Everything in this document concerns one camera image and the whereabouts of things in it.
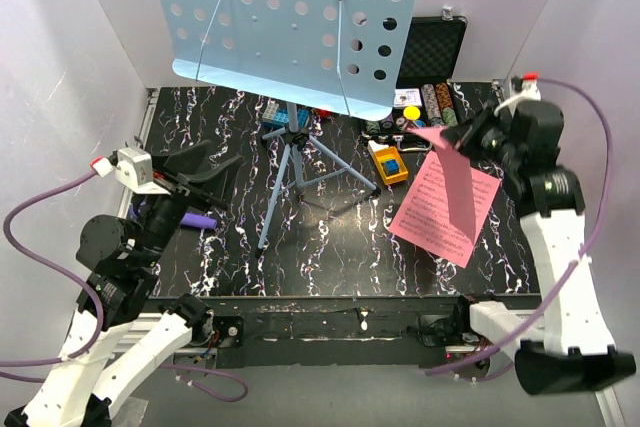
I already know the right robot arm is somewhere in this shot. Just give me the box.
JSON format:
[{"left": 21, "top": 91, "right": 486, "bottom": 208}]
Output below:
[{"left": 441, "top": 100, "right": 636, "bottom": 395}]

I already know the black poker chip case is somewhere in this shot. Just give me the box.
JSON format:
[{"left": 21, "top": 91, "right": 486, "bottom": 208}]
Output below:
[{"left": 360, "top": 16, "right": 467, "bottom": 141}]

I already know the pink sheet music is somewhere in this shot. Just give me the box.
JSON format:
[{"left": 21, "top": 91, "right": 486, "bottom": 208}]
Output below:
[
  {"left": 409, "top": 127, "right": 477, "bottom": 240},
  {"left": 389, "top": 152, "right": 500, "bottom": 268}
]

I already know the white card deck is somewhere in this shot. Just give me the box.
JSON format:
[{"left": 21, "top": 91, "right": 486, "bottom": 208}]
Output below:
[{"left": 393, "top": 88, "right": 423, "bottom": 109}]

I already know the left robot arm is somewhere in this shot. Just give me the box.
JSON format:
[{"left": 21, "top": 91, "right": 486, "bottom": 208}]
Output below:
[{"left": 5, "top": 141, "right": 244, "bottom": 426}]

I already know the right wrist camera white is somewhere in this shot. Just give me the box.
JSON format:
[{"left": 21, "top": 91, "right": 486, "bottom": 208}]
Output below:
[{"left": 493, "top": 72, "right": 541, "bottom": 117}]

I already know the red toy brick block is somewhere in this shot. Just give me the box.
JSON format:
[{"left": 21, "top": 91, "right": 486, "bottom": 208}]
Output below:
[{"left": 316, "top": 108, "right": 333, "bottom": 118}]

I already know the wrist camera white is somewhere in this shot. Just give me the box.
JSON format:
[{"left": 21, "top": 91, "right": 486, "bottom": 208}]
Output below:
[
  {"left": 493, "top": 72, "right": 541, "bottom": 117},
  {"left": 115, "top": 147, "right": 170, "bottom": 195}
]

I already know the purple toy microphone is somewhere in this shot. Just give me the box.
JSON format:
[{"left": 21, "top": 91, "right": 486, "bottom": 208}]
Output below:
[{"left": 180, "top": 213, "right": 217, "bottom": 230}]

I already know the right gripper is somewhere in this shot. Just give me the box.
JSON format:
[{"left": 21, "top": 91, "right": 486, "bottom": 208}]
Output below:
[{"left": 441, "top": 99, "right": 522, "bottom": 170}]

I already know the yellow toy bin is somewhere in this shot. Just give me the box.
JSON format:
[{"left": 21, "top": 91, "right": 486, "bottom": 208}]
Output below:
[{"left": 367, "top": 140, "right": 409, "bottom": 186}]

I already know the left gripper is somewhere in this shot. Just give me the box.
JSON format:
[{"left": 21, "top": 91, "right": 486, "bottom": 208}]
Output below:
[{"left": 136, "top": 139, "right": 245, "bottom": 265}]

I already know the light blue music stand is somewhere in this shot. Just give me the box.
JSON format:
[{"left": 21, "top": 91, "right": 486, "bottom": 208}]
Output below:
[{"left": 144, "top": 0, "right": 429, "bottom": 258}]

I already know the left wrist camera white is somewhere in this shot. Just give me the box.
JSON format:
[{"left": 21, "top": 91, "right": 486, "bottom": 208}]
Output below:
[{"left": 115, "top": 147, "right": 170, "bottom": 195}]

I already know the blue toy brick block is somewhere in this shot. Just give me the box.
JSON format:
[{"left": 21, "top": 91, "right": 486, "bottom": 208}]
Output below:
[{"left": 261, "top": 99, "right": 310, "bottom": 129}]

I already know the yellow round chip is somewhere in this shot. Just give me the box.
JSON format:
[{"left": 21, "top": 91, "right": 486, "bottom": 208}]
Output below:
[{"left": 403, "top": 105, "right": 421, "bottom": 121}]

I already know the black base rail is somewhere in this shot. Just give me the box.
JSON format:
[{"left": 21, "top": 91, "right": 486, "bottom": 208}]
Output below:
[{"left": 149, "top": 296, "right": 506, "bottom": 371}]

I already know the black microphone stand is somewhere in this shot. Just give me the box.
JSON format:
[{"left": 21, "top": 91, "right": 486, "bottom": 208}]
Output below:
[{"left": 123, "top": 136, "right": 149, "bottom": 162}]

